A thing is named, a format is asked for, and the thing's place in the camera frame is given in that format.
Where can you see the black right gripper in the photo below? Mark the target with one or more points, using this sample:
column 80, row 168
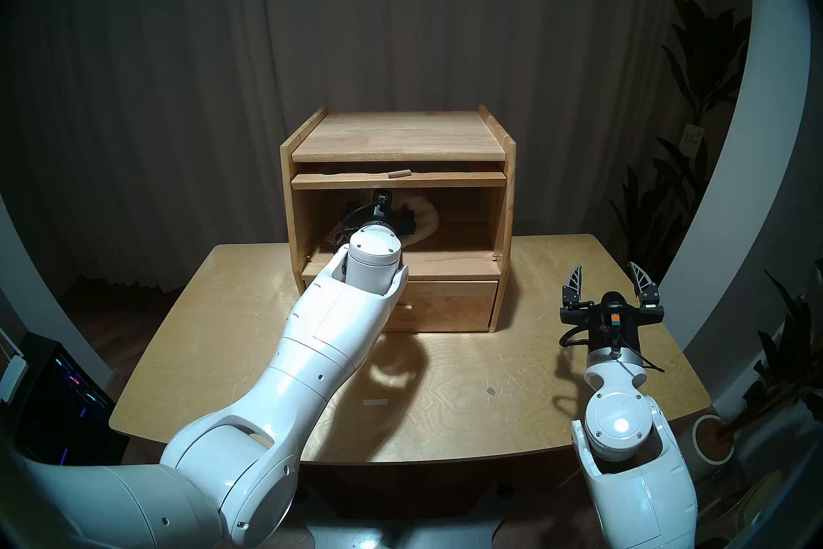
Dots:
column 633, row 335

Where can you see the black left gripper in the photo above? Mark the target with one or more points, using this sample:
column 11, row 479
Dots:
column 386, row 218

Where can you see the cream terry towel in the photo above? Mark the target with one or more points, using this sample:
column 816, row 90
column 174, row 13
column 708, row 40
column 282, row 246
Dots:
column 427, row 219

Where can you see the wooden flip door with knob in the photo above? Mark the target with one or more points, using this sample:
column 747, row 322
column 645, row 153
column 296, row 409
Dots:
column 334, row 182

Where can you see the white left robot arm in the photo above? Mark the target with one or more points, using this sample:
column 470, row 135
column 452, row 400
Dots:
column 321, row 348

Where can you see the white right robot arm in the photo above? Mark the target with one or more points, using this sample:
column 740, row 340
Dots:
column 617, row 425

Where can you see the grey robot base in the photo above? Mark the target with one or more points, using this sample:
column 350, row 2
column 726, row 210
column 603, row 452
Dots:
column 398, row 538

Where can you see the wooden cabinet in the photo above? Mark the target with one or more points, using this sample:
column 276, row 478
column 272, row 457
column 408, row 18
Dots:
column 398, row 136

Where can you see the white plant tag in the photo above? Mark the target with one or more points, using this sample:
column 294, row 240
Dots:
column 692, row 137

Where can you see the white plant pot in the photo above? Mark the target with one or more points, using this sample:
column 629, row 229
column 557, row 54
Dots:
column 688, row 457

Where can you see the white tape strip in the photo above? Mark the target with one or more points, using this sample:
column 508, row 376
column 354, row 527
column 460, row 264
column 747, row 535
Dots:
column 375, row 402

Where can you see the small dark potted plant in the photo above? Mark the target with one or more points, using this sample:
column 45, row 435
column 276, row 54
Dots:
column 794, row 355

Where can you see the white curved arch pillar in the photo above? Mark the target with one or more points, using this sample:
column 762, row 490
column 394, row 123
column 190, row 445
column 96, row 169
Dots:
column 38, row 297
column 759, row 136

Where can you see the tall dark leafy plant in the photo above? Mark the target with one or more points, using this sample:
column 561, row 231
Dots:
column 704, row 59

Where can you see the grey pleated curtain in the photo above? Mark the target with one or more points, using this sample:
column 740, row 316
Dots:
column 161, row 72

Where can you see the black computer tower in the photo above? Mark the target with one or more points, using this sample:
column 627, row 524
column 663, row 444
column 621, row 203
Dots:
column 58, row 406

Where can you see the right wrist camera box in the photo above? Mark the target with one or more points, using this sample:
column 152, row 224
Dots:
column 613, row 308

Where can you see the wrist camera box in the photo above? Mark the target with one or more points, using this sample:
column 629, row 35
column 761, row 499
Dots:
column 613, row 308
column 382, row 199

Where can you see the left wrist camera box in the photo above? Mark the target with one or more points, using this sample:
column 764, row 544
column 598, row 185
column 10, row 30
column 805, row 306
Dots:
column 382, row 199

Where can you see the white wall box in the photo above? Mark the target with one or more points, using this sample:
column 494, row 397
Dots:
column 11, row 377

